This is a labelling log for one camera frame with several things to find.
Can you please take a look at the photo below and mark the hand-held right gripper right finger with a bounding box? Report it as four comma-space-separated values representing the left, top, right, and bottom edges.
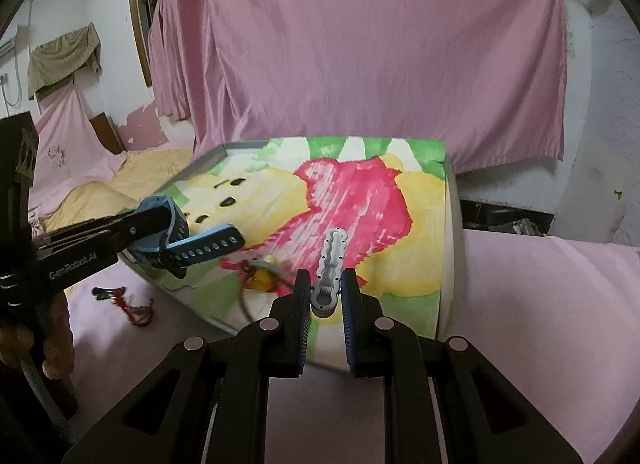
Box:
341, 268, 583, 464

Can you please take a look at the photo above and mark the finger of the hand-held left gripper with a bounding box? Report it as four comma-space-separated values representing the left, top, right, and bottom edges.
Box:
31, 207, 174, 251
160, 247, 189, 280

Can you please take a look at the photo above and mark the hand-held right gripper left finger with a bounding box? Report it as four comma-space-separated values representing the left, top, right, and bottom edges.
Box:
60, 269, 313, 464

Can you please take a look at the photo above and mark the blue wrist watch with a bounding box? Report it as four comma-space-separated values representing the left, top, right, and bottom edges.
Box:
122, 195, 247, 281

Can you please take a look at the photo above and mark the red tassel cord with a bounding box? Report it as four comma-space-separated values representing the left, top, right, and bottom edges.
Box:
92, 285, 155, 328

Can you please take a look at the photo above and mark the white hair clip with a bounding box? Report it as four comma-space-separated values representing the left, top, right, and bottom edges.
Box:
310, 227, 349, 318

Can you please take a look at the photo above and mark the grey tray with printed picture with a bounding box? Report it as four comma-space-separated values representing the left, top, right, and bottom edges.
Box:
117, 135, 469, 374

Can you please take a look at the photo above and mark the person's left hand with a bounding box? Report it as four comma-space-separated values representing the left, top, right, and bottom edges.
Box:
0, 291, 72, 381

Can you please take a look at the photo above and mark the brown wooden board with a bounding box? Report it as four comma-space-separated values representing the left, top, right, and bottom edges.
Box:
90, 113, 127, 155

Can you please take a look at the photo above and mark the pink embroidered cloth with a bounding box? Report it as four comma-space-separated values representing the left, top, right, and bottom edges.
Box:
27, 78, 127, 225

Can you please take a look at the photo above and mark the pink table cloth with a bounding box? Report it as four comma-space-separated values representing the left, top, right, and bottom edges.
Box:
64, 229, 640, 464

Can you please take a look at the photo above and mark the pink window curtain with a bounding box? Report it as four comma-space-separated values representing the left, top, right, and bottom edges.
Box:
127, 0, 202, 123

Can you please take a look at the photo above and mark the olive hanging cloth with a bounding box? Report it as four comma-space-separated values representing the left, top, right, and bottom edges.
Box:
27, 22, 104, 101

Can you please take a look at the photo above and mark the dark furniture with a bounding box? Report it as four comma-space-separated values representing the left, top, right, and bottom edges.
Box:
459, 198, 557, 238

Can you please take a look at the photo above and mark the large pink curtain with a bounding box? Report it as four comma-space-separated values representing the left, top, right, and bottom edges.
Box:
172, 0, 569, 176

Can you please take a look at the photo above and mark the wooden window frame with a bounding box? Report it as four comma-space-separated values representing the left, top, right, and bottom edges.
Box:
131, 0, 154, 88

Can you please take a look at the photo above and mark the white wall cable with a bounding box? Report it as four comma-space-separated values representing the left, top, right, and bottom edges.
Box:
0, 0, 36, 108

